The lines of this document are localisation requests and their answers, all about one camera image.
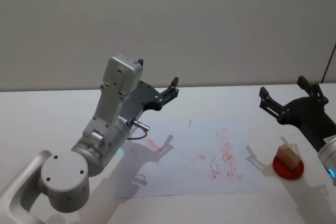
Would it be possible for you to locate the beige rectangular block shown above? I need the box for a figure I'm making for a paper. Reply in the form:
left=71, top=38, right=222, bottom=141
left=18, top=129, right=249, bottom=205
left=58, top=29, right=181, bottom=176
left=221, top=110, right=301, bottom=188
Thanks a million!
left=276, top=145, right=300, bottom=170

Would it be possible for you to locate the thin dark cable silver plug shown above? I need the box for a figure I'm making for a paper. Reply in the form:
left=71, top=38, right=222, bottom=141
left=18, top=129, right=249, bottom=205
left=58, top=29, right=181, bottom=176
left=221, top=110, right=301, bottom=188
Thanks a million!
left=125, top=120, right=151, bottom=141

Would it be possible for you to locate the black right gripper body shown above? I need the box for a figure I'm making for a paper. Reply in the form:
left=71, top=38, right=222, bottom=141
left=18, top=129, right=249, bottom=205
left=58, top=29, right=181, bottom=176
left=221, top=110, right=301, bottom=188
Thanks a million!
left=278, top=97, right=336, bottom=153

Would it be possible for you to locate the white paper with red marks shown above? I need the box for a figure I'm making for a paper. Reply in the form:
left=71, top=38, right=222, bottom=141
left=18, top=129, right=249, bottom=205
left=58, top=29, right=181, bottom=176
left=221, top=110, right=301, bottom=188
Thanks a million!
left=115, top=115, right=265, bottom=199

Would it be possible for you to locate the red round disc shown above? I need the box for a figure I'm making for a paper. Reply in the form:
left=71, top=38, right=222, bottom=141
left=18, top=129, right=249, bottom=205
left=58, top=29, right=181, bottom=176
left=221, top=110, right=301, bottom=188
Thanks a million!
left=272, top=153, right=306, bottom=182

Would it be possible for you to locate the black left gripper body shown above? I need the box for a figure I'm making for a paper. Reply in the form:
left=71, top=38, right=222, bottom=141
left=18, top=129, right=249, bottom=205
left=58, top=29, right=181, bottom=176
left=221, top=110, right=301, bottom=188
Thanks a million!
left=119, top=80, right=162, bottom=125

